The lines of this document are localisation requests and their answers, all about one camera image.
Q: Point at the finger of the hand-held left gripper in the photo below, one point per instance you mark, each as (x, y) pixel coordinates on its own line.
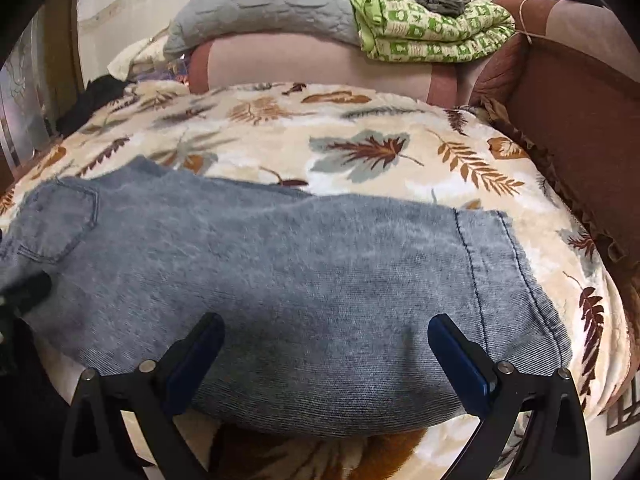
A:
(27, 292)

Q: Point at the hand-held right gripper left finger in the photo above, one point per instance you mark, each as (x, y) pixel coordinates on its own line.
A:
(197, 355)

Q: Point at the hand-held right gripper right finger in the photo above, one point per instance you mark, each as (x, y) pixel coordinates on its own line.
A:
(457, 360)

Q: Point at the blue denim pants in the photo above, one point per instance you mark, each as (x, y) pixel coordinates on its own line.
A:
(300, 285)

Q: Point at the wooden door with glass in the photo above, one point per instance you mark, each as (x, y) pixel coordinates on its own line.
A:
(30, 110)

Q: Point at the brown frilled sofa cover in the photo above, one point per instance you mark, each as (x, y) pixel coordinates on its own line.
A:
(550, 170)

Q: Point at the leaf print blanket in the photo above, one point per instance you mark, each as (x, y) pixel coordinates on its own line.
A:
(350, 125)

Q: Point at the cream cloth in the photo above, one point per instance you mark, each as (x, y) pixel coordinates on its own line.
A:
(137, 57)

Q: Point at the purple packets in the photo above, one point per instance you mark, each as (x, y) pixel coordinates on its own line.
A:
(181, 69)

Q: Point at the pink and brown sofa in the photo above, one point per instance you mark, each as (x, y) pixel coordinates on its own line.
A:
(575, 110)

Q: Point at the green patterned quilt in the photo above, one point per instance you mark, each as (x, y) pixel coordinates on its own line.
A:
(430, 35)

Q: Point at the grey quilted pillow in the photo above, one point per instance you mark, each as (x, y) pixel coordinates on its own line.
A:
(270, 5)

